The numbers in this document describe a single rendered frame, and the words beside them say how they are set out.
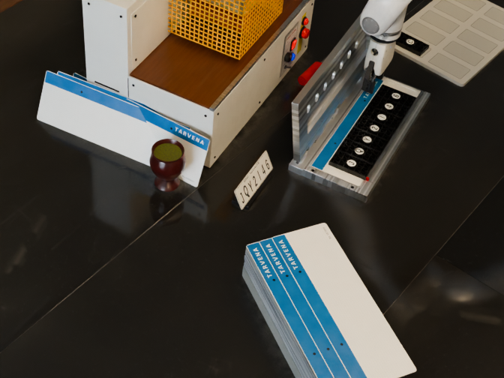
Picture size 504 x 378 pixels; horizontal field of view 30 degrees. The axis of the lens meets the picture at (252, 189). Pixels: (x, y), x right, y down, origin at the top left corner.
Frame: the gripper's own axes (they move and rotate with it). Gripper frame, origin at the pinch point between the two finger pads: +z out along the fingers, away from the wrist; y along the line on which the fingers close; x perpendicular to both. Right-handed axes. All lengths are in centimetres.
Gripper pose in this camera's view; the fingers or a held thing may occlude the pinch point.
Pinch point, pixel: (373, 79)
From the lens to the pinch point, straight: 253.0
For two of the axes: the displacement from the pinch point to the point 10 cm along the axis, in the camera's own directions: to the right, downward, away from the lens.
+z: -0.8, 6.8, 7.3
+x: -8.8, -3.9, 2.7
